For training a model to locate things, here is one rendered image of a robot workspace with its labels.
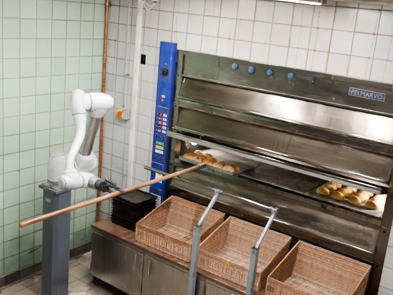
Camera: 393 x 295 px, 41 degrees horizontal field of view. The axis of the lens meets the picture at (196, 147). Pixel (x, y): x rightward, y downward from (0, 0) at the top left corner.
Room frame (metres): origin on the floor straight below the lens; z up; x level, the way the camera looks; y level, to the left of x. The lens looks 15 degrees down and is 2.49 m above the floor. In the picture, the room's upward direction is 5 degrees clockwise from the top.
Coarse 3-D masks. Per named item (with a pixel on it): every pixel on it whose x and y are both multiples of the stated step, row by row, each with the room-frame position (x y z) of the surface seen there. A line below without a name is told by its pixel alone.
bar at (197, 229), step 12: (144, 168) 4.09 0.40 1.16; (180, 180) 3.88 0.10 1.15; (216, 192) 3.67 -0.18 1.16; (252, 204) 3.51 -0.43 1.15; (204, 216) 3.56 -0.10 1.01; (264, 228) 3.34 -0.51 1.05; (192, 240) 3.51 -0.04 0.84; (192, 252) 3.50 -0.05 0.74; (252, 252) 3.23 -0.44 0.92; (192, 264) 3.50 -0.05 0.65; (252, 264) 3.22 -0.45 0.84; (192, 276) 3.49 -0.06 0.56; (252, 276) 3.22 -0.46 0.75; (192, 288) 3.49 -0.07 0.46; (252, 288) 3.22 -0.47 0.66
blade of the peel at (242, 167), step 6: (180, 156) 4.35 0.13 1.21; (216, 156) 4.54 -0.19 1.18; (192, 162) 4.28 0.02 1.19; (198, 162) 4.24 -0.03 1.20; (228, 162) 4.39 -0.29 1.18; (234, 162) 4.40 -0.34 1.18; (210, 168) 4.17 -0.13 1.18; (216, 168) 4.13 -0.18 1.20; (240, 168) 4.25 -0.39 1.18; (246, 168) 4.27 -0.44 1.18
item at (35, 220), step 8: (192, 168) 4.05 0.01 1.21; (168, 176) 3.80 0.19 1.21; (144, 184) 3.57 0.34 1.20; (120, 192) 3.37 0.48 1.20; (88, 200) 3.16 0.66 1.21; (96, 200) 3.19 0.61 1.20; (64, 208) 2.99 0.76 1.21; (72, 208) 3.02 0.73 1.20; (40, 216) 2.85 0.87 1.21; (48, 216) 2.87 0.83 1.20; (24, 224) 2.74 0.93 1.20
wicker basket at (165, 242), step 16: (160, 208) 4.20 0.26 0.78; (176, 208) 4.27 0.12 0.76; (144, 224) 4.03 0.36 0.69; (160, 224) 4.21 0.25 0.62; (176, 224) 4.22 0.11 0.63; (192, 224) 4.15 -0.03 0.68; (208, 224) 4.07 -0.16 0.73; (144, 240) 3.89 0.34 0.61; (160, 240) 3.81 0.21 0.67; (176, 240) 3.72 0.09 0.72; (176, 256) 3.71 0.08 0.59
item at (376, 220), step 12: (204, 168) 4.21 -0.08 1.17; (240, 180) 4.00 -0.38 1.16; (252, 180) 3.97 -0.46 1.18; (276, 192) 3.82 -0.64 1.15; (288, 192) 3.77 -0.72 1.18; (312, 204) 3.65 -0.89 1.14; (324, 204) 3.60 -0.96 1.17; (336, 204) 3.60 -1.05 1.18; (360, 216) 3.45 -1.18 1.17; (372, 216) 3.43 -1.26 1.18
